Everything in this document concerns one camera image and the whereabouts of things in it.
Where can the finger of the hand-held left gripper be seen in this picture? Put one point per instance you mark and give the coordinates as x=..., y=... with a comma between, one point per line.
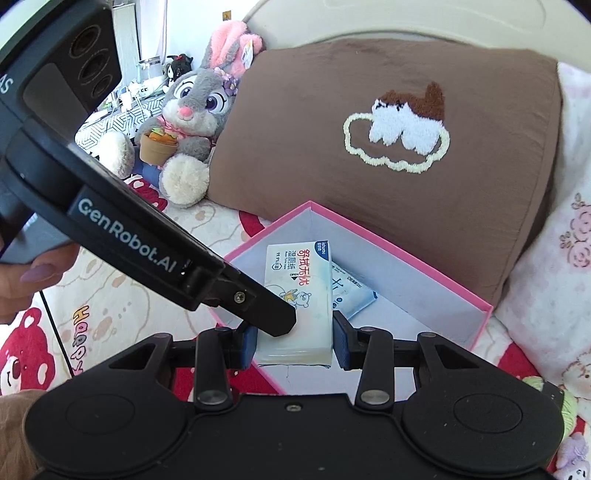
x=263, y=309

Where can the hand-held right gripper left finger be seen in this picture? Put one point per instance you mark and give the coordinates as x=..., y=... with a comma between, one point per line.
x=247, y=346

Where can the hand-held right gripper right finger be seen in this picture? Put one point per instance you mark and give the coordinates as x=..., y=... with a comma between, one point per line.
x=340, y=344

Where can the white tissue packet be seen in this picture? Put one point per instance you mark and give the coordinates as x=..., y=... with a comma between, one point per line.
x=314, y=323

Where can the blue wet wipes packet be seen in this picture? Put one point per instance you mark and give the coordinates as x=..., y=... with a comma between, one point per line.
x=353, y=295

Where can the pink cardboard box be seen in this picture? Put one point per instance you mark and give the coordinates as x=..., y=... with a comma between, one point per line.
x=406, y=323

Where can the purple plush toy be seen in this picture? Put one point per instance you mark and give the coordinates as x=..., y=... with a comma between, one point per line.
x=575, y=454

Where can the person's left hand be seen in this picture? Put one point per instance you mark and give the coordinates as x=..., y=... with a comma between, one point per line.
x=27, y=281

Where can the table with patterned cloth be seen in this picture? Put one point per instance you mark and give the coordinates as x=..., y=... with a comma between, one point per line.
x=115, y=122

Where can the white and red printed blanket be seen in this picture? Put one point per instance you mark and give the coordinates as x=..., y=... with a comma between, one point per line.
x=138, y=323

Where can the grey rabbit plush toy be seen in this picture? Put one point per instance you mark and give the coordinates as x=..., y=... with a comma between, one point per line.
x=194, y=97

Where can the brown embroidered pillow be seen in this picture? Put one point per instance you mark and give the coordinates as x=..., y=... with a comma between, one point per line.
x=300, y=161

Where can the black-haired doll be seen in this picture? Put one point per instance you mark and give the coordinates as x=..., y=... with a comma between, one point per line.
x=179, y=64

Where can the light brown fuzzy plush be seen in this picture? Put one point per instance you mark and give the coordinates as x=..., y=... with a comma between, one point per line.
x=18, y=429

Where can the pink printed pillow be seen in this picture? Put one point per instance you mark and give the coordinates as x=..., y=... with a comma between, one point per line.
x=563, y=277

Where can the green yarn ball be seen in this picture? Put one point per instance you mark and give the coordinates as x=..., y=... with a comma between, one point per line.
x=569, y=408

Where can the beige padded headboard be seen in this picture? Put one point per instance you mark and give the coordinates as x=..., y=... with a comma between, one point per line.
x=415, y=18

